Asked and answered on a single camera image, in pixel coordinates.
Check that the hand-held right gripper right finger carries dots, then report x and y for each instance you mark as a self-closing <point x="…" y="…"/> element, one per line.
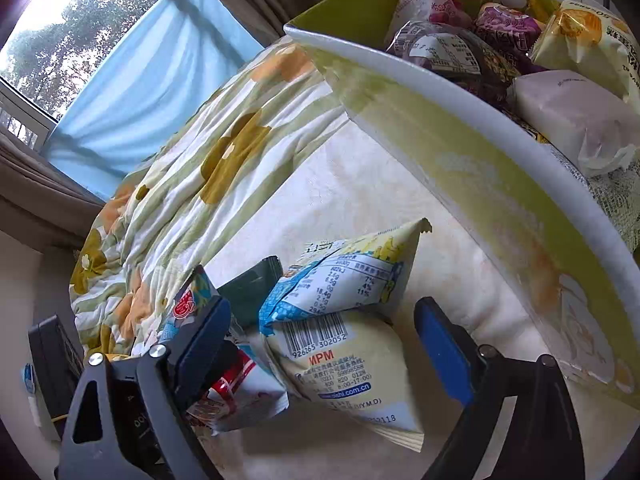
<point x="442" y="345"/>

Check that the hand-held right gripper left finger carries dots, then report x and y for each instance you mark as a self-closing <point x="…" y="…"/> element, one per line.
<point x="205" y="340"/>

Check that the cream barcode snack packet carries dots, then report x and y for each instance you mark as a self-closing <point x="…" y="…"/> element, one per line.
<point x="340" y="370"/>

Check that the green cardboard box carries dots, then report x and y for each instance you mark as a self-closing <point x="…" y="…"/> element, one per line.
<point x="475" y="175"/>

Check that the blue and white small item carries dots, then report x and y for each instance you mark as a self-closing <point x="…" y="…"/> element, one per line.
<point x="27" y="377"/>

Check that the blue floral snack packet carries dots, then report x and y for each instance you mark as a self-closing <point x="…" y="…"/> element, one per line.
<point x="192" y="292"/>

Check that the red white snack packet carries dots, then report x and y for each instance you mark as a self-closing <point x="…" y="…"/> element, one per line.
<point x="240" y="395"/>

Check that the dark green snack packet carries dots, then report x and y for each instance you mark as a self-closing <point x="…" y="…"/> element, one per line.
<point x="250" y="290"/>

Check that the blue yellow snack packet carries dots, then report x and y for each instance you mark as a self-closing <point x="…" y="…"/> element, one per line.
<point x="345" y="270"/>

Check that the floral striped blanket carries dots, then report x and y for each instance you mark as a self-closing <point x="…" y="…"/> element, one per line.
<point x="200" y="160"/>

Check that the light blue cloth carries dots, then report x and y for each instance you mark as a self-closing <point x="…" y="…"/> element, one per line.
<point x="150" y="85"/>

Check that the pale lilac snack packet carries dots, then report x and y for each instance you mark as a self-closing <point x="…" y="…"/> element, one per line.
<point x="565" y="110"/>

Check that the dark purple labelled snack packet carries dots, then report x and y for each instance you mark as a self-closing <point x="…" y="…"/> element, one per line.
<point x="440" y="52"/>

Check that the white framed window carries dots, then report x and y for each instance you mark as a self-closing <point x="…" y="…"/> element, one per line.
<point x="60" y="35"/>

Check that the cream yellow snack packet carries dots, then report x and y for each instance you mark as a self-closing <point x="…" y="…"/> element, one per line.
<point x="585" y="40"/>

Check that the pink snack packet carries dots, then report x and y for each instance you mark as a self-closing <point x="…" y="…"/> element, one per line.
<point x="425" y="0"/>

